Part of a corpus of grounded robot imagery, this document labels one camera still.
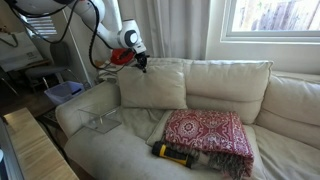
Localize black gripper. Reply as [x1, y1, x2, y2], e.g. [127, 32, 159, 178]
[133, 50, 150, 74]

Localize beige throw pillow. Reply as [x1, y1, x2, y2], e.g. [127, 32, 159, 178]
[117, 63, 188, 110]

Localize beige fabric sofa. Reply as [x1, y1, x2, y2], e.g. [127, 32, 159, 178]
[54, 57, 320, 180]

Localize red patterned fringed blanket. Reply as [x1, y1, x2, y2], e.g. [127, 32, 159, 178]
[163, 109, 255, 179]

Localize red round object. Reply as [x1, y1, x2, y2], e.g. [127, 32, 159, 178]
[110, 47, 136, 66]

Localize white curtain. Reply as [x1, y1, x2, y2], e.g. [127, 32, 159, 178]
[64, 0, 212, 86]

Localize clear plastic container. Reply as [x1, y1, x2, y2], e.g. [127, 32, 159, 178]
[78, 104, 123, 135]

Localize blue plastic bin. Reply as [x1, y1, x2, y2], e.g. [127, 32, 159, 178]
[44, 80, 86, 107]

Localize grey office chair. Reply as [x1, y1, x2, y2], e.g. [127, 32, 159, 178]
[24, 41, 80, 92]

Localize black and yellow flashlight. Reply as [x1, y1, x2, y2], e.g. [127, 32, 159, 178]
[151, 141, 196, 169]

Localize dark patterned rug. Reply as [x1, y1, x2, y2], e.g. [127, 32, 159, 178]
[35, 107, 64, 129]

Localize white window blinds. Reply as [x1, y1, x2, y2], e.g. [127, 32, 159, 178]
[24, 14, 59, 38]

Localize white desk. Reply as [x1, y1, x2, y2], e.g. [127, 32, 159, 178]
[0, 31, 52, 73]

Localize light wood coffee table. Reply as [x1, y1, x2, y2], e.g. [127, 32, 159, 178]
[2, 107, 80, 180]

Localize white framed window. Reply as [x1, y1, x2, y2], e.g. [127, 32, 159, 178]
[220, 0, 320, 44]

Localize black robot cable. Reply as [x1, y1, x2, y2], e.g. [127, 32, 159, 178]
[6, 0, 82, 45]
[87, 0, 136, 74]

